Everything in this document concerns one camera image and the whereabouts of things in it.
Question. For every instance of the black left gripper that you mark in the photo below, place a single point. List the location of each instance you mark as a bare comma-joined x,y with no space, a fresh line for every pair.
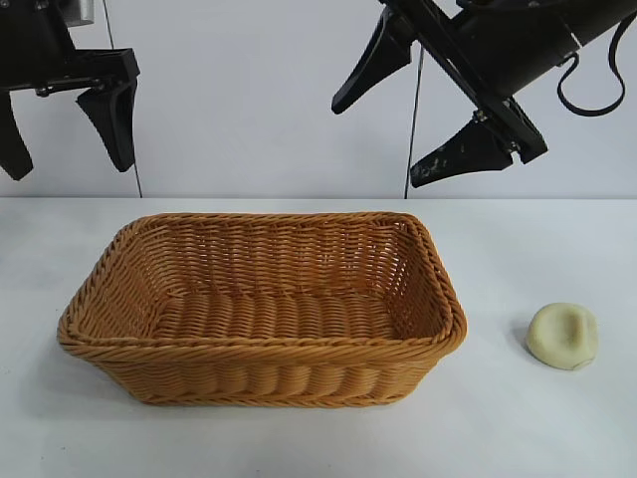
35,50

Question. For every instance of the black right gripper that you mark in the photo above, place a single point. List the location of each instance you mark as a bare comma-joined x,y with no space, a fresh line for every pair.
512,47

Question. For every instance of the pale yellow egg yolk pastry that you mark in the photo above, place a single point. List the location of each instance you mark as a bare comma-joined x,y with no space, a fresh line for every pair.
557,338

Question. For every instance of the brown woven wicker basket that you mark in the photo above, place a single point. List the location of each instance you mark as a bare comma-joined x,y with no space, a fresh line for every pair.
274,363

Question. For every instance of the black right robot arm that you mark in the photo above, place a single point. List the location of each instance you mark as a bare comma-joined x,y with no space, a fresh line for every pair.
604,12

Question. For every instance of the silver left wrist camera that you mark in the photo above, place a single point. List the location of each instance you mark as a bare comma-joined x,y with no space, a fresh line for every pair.
79,10

